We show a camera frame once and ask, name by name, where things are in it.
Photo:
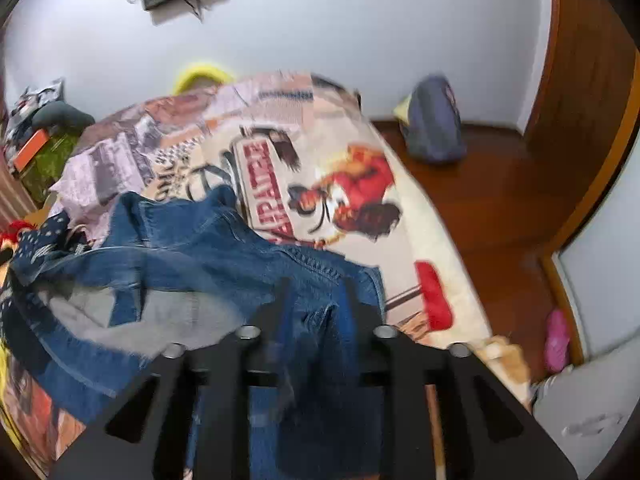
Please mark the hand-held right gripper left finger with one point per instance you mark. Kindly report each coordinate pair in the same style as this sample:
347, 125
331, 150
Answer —
272, 320

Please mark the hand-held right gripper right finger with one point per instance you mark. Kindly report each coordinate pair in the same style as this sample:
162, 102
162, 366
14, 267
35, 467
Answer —
362, 330

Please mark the blue denim jacket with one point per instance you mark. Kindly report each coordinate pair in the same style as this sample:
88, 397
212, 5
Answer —
200, 255

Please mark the beige plush toy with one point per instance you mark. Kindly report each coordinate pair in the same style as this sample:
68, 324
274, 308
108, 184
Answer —
507, 360

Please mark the pink slipper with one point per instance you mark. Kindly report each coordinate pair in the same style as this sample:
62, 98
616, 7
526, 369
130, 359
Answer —
556, 340

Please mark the grey backpack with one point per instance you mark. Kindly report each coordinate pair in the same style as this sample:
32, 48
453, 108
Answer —
435, 120

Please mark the navy polka dot garment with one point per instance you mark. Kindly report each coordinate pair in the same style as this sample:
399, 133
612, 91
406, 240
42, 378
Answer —
45, 242

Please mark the grey cloth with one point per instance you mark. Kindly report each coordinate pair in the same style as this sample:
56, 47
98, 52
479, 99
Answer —
590, 410

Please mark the yellow pillow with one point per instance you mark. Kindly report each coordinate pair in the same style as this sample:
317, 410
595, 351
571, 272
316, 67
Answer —
200, 72

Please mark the red plush toy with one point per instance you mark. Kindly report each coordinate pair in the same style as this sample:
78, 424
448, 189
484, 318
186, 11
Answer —
12, 235

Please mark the brown striped curtain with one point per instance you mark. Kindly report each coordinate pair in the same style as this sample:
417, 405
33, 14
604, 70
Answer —
12, 190

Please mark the dark grey cushion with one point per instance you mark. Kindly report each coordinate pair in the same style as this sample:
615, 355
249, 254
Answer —
62, 115

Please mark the orange box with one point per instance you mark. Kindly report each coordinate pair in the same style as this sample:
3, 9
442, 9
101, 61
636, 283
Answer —
30, 150

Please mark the pile of clutter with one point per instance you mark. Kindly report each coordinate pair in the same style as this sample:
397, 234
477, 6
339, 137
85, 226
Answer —
35, 97

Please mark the brown wooden door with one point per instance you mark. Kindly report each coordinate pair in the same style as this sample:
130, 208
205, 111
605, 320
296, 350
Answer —
585, 60

